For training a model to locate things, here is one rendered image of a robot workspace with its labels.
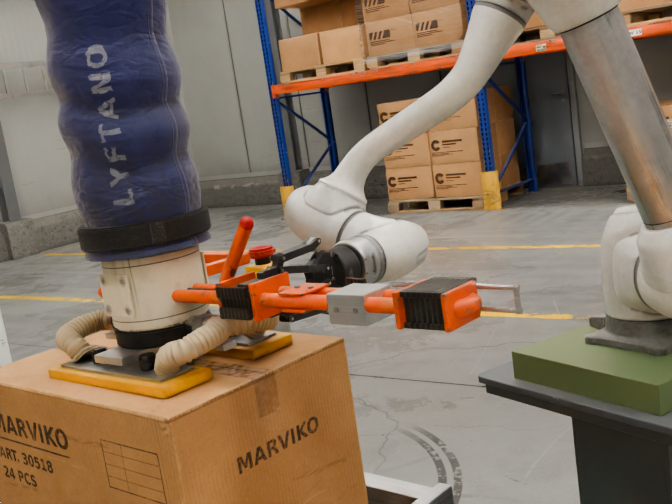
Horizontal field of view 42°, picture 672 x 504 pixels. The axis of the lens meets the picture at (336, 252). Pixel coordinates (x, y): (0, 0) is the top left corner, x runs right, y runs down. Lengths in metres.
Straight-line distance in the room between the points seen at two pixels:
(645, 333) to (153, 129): 1.00
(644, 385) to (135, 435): 0.86
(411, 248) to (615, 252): 0.42
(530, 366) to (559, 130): 8.39
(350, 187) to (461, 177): 7.66
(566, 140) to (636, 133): 8.57
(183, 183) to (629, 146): 0.74
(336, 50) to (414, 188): 1.78
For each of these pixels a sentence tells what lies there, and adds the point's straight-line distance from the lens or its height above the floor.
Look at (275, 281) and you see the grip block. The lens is 1.34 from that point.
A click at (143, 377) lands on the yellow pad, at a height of 0.97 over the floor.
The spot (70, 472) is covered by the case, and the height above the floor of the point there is 0.81.
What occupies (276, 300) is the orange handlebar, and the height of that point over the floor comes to 1.09.
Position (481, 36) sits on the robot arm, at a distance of 1.60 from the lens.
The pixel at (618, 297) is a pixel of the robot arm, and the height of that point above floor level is 0.91.
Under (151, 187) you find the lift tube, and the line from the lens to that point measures 1.44.
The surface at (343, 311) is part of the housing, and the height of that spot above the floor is 1.08.
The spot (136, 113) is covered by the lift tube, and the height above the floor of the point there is 1.39.
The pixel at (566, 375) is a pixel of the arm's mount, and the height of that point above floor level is 0.78.
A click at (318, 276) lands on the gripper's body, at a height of 1.08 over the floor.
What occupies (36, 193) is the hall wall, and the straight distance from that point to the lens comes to 11.69.
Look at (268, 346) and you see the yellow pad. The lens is 1.51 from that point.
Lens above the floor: 1.37
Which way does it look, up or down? 10 degrees down
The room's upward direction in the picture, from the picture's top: 8 degrees counter-clockwise
